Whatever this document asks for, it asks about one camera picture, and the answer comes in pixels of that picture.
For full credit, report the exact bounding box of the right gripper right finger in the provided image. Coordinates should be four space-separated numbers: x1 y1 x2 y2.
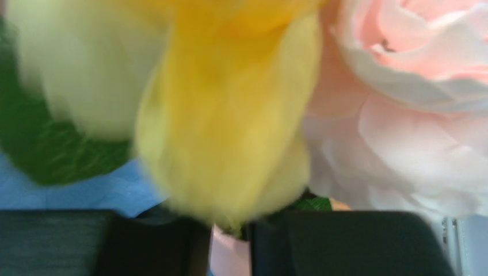
249 210 454 276

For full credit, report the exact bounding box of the pink cylindrical vase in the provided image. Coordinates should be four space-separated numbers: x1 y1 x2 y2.
207 226 251 276

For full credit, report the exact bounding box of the blue wrapping paper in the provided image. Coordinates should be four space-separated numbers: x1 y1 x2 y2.
1 155 165 217

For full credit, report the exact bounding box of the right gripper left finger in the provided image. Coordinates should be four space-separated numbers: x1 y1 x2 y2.
1 207 209 276

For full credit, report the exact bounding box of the pink rose stem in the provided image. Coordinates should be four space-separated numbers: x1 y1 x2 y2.
304 1 487 220

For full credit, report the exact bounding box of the flower bouquet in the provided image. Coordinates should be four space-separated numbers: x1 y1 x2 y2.
4 1 324 235

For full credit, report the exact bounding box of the aluminium rail frame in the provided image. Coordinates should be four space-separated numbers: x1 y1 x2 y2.
441 217 463 275

